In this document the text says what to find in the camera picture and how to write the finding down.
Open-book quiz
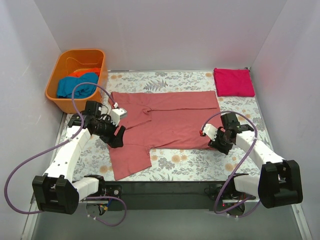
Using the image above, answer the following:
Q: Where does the dusty pink t shirt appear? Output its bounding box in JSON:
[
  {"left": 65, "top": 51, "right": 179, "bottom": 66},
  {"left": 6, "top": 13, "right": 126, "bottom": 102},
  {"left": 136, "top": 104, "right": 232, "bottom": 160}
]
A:
[{"left": 109, "top": 91, "right": 220, "bottom": 181}]

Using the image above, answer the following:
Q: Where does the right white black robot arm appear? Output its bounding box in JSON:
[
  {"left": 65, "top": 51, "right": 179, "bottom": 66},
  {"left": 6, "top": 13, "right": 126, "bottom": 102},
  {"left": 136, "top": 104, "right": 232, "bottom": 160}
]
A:
[{"left": 200, "top": 111, "right": 303, "bottom": 209}]

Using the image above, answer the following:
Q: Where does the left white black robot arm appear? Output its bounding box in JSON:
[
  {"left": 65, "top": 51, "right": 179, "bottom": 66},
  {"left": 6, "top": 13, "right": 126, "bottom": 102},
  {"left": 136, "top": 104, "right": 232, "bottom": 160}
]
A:
[{"left": 32, "top": 101, "right": 128, "bottom": 215}]

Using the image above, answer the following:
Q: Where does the blue t shirt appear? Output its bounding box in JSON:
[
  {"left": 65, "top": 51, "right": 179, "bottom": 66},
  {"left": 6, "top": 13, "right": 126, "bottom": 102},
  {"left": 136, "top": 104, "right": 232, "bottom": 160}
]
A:
[{"left": 56, "top": 72, "right": 99, "bottom": 99}]

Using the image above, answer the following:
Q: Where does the orange t shirt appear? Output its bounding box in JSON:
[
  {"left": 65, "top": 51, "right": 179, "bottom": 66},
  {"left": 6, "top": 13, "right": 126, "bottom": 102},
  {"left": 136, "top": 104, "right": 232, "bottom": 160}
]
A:
[{"left": 68, "top": 67, "right": 101, "bottom": 78}]

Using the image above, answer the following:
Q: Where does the folded magenta t shirt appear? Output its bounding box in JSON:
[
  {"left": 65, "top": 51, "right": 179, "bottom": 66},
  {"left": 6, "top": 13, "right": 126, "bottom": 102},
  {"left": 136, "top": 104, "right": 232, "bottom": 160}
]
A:
[{"left": 213, "top": 68, "right": 255, "bottom": 97}]

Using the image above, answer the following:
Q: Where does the orange plastic basket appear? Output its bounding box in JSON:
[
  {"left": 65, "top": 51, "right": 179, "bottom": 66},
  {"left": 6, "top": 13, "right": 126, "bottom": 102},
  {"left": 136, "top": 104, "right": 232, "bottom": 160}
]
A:
[{"left": 45, "top": 48, "right": 108, "bottom": 114}]

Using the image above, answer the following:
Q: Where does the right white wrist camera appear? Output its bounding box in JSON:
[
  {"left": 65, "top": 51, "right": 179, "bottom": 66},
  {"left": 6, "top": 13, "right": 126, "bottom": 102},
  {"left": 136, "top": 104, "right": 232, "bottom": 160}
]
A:
[{"left": 199, "top": 123, "right": 218, "bottom": 141}]

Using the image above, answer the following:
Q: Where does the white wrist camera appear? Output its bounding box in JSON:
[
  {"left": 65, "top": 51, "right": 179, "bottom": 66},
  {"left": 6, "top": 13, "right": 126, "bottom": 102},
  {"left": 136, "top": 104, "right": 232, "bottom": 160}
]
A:
[
  {"left": 109, "top": 102, "right": 128, "bottom": 126},
  {"left": 199, "top": 123, "right": 218, "bottom": 141}
]

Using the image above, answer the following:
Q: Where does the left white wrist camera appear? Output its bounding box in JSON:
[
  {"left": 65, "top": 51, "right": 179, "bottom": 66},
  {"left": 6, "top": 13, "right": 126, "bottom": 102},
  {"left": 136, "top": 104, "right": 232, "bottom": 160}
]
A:
[{"left": 109, "top": 102, "right": 128, "bottom": 126}]

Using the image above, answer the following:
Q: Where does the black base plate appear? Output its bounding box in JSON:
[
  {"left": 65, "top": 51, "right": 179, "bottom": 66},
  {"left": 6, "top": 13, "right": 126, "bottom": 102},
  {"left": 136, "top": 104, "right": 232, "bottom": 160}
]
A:
[{"left": 77, "top": 181, "right": 256, "bottom": 218}]

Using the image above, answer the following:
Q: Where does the aluminium frame rail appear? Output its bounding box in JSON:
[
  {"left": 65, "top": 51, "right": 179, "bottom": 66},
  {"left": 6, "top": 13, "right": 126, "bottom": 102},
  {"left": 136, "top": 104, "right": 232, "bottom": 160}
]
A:
[{"left": 21, "top": 195, "right": 39, "bottom": 240}]

